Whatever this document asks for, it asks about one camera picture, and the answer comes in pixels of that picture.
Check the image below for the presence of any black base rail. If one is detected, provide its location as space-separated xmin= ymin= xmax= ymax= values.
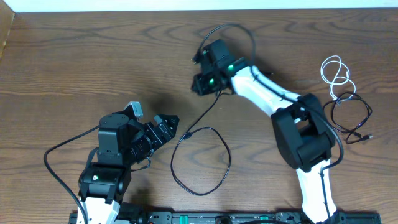
xmin=68 ymin=210 xmax=382 ymax=224

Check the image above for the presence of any cardboard panel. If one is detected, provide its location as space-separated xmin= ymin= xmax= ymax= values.
xmin=0 ymin=0 xmax=15 ymax=57

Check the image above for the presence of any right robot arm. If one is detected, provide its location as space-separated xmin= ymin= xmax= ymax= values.
xmin=192 ymin=39 xmax=341 ymax=223

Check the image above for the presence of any black usb cable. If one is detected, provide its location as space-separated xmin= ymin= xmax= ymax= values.
xmin=322 ymin=91 xmax=374 ymax=145
xmin=170 ymin=90 xmax=233 ymax=197

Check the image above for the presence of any green clamp handle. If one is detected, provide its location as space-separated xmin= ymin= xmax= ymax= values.
xmin=179 ymin=215 xmax=189 ymax=224

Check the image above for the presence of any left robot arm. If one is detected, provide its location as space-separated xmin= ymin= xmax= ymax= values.
xmin=76 ymin=101 xmax=179 ymax=223

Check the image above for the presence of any white usb cable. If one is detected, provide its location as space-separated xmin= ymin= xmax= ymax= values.
xmin=320 ymin=55 xmax=357 ymax=101

